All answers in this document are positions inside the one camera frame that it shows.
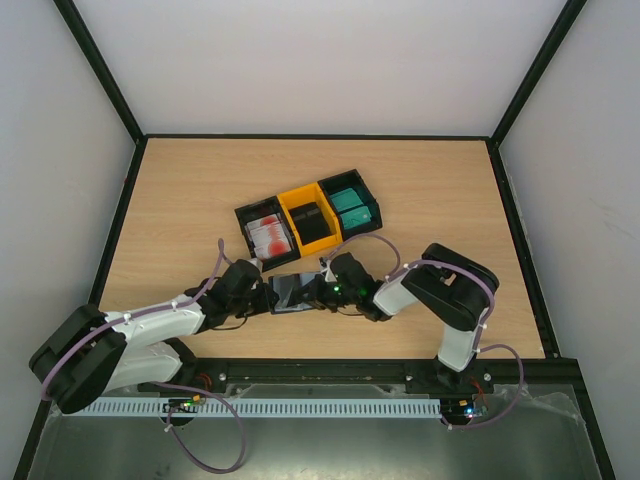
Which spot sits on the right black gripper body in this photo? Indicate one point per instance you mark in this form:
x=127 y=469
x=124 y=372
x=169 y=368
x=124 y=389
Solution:
x=320 y=293

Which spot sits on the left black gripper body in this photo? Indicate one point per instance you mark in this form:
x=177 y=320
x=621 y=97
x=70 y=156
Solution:
x=243 y=308

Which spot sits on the dark blue card holder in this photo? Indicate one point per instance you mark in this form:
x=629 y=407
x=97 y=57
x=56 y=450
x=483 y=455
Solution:
x=293 y=293

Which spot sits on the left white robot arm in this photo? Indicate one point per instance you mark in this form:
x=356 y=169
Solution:
x=94 y=352

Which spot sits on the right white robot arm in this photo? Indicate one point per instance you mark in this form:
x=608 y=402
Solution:
x=457 y=290

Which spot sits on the red white card stack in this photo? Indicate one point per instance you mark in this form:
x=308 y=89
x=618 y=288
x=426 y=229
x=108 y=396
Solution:
x=269 y=237

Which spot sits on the black card stack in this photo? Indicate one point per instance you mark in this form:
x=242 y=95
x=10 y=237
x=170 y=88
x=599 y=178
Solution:
x=310 y=223

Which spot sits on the teal card stack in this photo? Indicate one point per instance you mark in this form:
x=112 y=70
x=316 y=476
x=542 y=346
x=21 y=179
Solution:
x=351 y=209

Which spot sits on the black bin left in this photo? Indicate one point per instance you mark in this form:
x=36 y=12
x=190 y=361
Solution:
x=258 y=210

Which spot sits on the black bin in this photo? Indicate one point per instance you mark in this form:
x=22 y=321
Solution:
x=353 y=179
x=258 y=210

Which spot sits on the yellow bin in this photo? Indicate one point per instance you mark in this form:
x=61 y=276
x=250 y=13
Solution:
x=306 y=194

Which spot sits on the black bin right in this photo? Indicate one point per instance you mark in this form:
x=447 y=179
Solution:
x=353 y=179

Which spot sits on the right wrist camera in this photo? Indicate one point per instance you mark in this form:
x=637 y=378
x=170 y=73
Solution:
x=326 y=271

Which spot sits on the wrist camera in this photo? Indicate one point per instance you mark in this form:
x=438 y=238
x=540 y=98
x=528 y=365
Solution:
x=326 y=271
x=257 y=263

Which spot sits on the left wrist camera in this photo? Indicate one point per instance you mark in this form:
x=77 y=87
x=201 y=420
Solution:
x=257 y=263

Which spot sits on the black mounting rail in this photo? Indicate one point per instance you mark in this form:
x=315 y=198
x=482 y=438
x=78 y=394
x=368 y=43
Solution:
x=427 y=376

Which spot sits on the grey slotted cable duct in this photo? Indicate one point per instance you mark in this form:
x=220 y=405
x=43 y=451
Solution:
x=267 y=408

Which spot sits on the black enclosure frame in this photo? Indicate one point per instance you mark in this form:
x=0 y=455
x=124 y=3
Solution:
x=552 y=369

